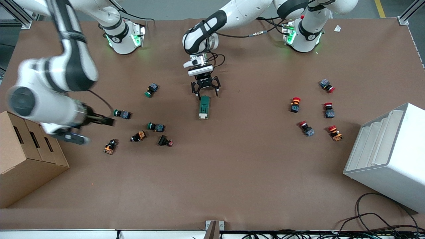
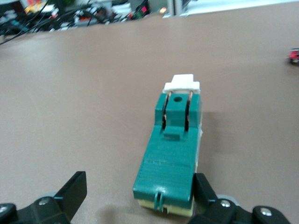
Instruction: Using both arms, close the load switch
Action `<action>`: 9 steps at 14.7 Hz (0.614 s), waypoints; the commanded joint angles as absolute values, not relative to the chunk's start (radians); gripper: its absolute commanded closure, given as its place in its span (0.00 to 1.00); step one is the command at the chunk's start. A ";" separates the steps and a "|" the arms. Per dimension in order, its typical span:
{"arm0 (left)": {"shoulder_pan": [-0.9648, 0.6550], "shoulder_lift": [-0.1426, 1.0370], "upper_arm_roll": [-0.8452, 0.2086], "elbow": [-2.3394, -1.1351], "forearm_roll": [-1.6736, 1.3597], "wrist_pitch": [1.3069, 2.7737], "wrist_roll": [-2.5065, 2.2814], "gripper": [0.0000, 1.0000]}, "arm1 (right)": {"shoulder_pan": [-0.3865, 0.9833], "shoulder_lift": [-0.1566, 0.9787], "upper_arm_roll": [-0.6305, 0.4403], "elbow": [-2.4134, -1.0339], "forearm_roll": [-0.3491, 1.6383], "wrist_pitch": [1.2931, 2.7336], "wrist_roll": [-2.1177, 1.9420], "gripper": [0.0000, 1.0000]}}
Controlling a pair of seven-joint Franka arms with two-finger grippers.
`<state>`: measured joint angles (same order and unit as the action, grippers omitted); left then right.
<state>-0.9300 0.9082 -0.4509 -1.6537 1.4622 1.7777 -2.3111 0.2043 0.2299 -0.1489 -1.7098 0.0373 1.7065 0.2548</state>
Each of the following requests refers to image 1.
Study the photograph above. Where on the white table edge rail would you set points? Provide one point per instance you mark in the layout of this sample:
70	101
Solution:
66	234

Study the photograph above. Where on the red mushroom button blue base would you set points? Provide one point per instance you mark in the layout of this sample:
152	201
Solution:
325	83
308	131
329	113

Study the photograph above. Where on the aluminium frame profile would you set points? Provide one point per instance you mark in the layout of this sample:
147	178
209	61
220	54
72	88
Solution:
26	24
403	20

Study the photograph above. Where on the white paper scrap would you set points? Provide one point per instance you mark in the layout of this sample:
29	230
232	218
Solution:
337	29

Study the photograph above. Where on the red orange-ringed button dark base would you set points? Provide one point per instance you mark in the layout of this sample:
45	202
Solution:
295	107

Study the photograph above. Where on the green load switch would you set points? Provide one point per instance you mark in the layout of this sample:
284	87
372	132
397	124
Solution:
204	106

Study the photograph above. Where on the orange black selector switch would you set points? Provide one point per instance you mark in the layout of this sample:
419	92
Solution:
109	147
140	135

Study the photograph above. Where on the metal table edge bracket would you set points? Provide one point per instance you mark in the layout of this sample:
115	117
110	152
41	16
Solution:
214	229

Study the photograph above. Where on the white stepped storage bin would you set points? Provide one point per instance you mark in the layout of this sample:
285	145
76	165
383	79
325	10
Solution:
401	166

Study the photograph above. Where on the brown cardboard box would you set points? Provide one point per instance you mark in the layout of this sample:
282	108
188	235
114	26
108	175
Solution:
23	172

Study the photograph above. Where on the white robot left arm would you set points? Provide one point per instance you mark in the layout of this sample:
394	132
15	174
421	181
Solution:
239	10

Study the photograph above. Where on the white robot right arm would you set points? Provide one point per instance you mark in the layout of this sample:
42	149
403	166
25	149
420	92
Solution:
59	69

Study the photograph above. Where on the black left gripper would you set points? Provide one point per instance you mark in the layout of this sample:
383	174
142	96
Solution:
205	81

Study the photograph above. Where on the red orange-ringed button orange base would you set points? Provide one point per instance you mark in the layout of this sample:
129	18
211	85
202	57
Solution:
336	135

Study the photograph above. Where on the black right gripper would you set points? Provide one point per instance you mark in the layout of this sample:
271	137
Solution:
94	118

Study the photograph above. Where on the brown table mat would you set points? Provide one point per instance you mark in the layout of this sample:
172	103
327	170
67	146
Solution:
232	172

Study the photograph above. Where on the green push button switch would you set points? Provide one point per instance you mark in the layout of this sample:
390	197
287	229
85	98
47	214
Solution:
124	115
159	127
152	89

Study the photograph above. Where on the black switch with red base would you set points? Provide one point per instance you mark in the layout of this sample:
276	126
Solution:
162	140

